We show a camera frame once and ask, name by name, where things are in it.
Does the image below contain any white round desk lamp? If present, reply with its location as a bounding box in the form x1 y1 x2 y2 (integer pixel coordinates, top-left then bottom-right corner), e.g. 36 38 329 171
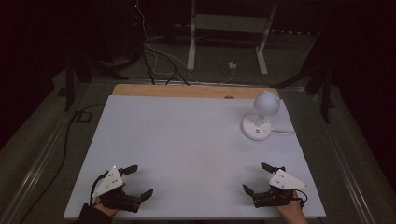
241 90 281 142

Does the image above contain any person's left hand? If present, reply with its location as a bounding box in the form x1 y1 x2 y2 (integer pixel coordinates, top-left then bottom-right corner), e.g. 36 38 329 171
92 198 121 217

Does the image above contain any person's right hand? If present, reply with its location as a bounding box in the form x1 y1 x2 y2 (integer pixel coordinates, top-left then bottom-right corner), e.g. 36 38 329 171
275 190 308 220

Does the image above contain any black square floor box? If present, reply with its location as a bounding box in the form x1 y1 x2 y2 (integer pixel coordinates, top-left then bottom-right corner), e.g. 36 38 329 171
76 110 93 124

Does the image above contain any white table mat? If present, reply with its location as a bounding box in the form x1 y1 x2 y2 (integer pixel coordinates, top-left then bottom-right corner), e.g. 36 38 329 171
63 94 327 220

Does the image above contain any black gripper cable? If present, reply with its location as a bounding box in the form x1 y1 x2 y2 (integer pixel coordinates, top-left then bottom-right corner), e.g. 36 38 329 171
89 172 110 207
292 189 309 209

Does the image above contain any bundle of black cables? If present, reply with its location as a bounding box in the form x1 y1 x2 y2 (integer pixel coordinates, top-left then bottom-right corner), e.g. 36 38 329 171
124 0 191 87

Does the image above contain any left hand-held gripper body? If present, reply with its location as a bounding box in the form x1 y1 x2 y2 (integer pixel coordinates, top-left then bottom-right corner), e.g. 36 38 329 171
92 165 143 215

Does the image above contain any black tripod stand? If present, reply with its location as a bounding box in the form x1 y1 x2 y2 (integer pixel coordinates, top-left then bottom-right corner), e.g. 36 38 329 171
270 27 337 124
63 40 130 112

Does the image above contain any white lamp cable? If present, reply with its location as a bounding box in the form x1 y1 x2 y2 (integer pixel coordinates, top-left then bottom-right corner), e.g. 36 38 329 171
270 127 299 135

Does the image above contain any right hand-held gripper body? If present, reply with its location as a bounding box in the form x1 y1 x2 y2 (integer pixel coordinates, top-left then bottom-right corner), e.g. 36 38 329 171
252 169 310 209

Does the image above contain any white floor cable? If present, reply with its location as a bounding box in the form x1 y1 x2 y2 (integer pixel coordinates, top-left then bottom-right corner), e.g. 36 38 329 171
135 0 237 85

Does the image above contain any long black floor cable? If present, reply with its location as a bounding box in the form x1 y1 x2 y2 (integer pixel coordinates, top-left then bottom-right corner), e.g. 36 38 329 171
18 103 106 223

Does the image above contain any white metal stand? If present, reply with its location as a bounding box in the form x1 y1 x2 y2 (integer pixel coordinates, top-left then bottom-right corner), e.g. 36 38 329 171
186 0 278 77

